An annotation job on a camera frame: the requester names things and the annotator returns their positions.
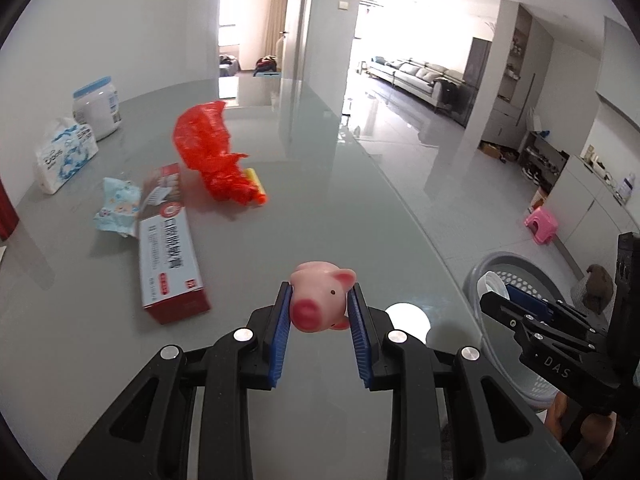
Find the white wall cabinet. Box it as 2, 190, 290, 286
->
595, 16, 640, 124

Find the red white toothpaste box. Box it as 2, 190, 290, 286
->
136, 162, 212, 326

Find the light blue wipes pack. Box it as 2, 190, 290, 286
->
94, 177, 144, 239

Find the white jar with blue lid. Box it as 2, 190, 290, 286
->
72, 76, 123, 141

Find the grey sofa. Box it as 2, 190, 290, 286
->
370, 56, 472, 112

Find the white sideboard cabinet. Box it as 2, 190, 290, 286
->
547, 155, 640, 282

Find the yellow orange toy stick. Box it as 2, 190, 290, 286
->
244, 167, 269, 207

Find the dark tall cabinet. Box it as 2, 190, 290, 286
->
452, 37, 494, 129

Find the brown plush toy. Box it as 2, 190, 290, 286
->
582, 264, 615, 316

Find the red plastic bag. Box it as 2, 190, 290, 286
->
172, 101, 261, 207

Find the white door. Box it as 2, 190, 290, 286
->
295, 0, 314, 82

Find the white bottle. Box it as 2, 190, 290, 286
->
616, 172, 636, 206

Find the pink pig toy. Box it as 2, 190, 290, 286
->
289, 261, 357, 334

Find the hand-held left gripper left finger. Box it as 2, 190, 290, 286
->
57, 282, 294, 480

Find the grey shelving cabinet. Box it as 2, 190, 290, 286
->
487, 2, 554, 149

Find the person's right hand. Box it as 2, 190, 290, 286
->
545, 394, 617, 472

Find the pink plastic stool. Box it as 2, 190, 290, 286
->
524, 206, 560, 246

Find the white blue tissue pack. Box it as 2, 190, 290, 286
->
34, 117, 100, 196

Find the shoe rack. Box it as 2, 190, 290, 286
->
517, 130, 571, 194

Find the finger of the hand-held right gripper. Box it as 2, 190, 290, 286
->
504, 284, 609, 335
479, 292, 551, 347

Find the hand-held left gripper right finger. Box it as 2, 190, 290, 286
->
348, 284, 584, 480

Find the grey perforated plastic basket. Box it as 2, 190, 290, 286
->
462, 252, 587, 414

